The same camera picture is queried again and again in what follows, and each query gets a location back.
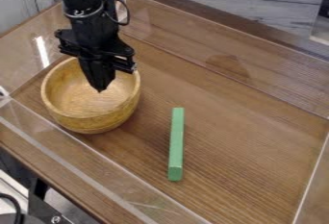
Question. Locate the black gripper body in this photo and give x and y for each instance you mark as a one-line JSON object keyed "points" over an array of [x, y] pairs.
{"points": [[93, 41]]}

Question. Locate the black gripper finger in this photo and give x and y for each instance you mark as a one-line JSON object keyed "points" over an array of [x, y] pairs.
{"points": [[92, 69], [108, 75]]}

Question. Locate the brown wooden bowl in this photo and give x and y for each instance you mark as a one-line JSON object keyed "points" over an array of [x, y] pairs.
{"points": [[78, 107]]}

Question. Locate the green wooden block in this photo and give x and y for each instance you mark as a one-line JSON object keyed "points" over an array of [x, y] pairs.
{"points": [[176, 156]]}

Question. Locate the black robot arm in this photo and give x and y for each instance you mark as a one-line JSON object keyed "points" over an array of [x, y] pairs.
{"points": [[92, 7]]}

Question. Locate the clear acrylic tray walls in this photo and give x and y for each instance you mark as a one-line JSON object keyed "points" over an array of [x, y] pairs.
{"points": [[255, 97]]}

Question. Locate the clear acrylic corner bracket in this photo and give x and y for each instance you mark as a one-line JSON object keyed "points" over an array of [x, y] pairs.
{"points": [[123, 15]]}

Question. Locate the black table leg bracket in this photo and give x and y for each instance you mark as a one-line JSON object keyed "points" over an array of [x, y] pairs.
{"points": [[38, 206]]}

